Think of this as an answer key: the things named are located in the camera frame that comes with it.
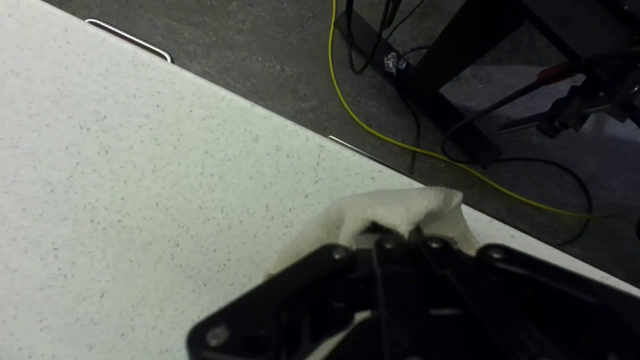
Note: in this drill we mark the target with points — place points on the white cloth towel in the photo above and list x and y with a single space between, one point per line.
435 210

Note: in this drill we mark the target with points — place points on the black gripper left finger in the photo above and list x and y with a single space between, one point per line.
288 314

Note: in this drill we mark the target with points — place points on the black clamp tripod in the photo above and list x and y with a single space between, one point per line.
615 97

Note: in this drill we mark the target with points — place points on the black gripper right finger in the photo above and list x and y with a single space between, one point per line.
508 305

